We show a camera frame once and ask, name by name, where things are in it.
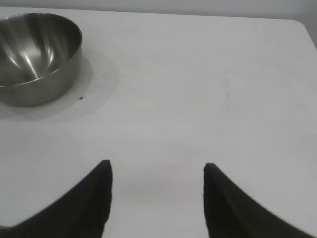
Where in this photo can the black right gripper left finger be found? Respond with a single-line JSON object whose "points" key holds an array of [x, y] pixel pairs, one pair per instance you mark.
{"points": [[81, 210]]}

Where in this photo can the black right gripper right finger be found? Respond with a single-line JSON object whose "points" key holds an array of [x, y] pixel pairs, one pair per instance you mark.
{"points": [[232, 213]]}

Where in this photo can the stainless steel mixing bowl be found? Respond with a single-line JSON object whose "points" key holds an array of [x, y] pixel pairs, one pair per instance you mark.
{"points": [[37, 49]]}

